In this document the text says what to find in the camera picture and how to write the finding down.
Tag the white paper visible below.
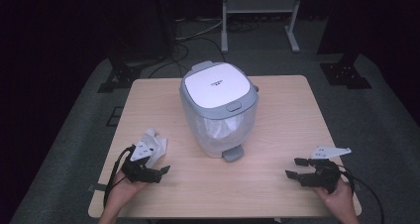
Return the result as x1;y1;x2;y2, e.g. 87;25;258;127
141;128;168;168

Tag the grey tape strip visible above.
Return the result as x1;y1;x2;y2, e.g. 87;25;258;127
87;182;107;193

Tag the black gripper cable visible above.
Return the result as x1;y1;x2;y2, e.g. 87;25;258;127
102;144;137;209
337;164;386;224

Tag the white metal stand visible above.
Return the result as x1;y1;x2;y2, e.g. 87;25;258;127
220;0;305;55

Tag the white floor cable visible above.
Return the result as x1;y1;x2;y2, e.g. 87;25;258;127
173;17;224;42

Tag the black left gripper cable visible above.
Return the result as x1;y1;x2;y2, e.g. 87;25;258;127
102;144;137;209

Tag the black floor cable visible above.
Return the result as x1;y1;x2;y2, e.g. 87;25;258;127
148;35;228;79

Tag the black stand base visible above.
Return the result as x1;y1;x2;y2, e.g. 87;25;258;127
96;54;142;94
319;52;372;90

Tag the white plastic bin liner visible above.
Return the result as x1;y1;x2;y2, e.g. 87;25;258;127
194;113;246;140

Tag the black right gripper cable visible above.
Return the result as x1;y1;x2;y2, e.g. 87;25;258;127
337;164;386;224

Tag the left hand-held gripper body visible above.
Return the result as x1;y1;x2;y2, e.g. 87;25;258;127
121;141;157;184

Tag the person's left hand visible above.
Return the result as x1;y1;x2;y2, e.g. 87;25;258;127
104;169;149;216

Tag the person's right hand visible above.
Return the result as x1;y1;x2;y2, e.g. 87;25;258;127
312;177;357;217

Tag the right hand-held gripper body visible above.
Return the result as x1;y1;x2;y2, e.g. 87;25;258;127
298;146;353;195

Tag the black floor outlet frame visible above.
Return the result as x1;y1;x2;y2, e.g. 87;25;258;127
105;106;125;127

